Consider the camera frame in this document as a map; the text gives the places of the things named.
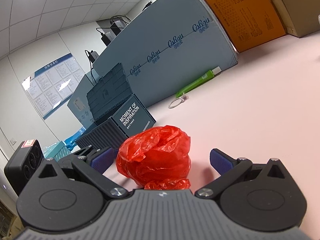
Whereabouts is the red plastic bag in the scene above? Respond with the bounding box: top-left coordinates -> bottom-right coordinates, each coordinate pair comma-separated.
116,125 -> 191,190

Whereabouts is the blue plastic package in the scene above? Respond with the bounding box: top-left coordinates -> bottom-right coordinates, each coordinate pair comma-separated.
64,126 -> 86,151

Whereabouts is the teal tissue box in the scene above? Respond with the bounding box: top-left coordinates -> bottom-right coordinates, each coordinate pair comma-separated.
43,141 -> 70,161

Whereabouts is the small blue-grey carton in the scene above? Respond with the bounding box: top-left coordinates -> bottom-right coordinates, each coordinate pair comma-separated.
67,69 -> 100,129

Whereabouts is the blue container storage box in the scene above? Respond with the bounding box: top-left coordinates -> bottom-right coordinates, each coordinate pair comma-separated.
75,63 -> 156,149

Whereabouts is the white rubber band loop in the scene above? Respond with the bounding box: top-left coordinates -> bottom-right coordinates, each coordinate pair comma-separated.
168,95 -> 188,109

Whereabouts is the green tube white cap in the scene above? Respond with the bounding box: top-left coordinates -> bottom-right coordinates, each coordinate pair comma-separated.
176,67 -> 221,98

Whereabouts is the black power adapter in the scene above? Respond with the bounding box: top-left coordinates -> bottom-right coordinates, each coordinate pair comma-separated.
96,28 -> 116,46
85,50 -> 99,63
110,15 -> 131,36

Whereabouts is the large blue-grey Cobou carton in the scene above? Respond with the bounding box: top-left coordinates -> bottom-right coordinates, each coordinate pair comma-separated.
93,0 -> 238,107

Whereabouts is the orange cardboard box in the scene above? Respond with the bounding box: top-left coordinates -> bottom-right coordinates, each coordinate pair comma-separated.
205,0 -> 286,53

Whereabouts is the brown cardboard box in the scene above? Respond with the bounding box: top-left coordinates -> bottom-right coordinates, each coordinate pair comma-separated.
271,0 -> 319,38

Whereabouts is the wall notice poster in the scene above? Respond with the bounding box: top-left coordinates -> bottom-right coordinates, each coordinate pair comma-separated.
21,53 -> 85,119

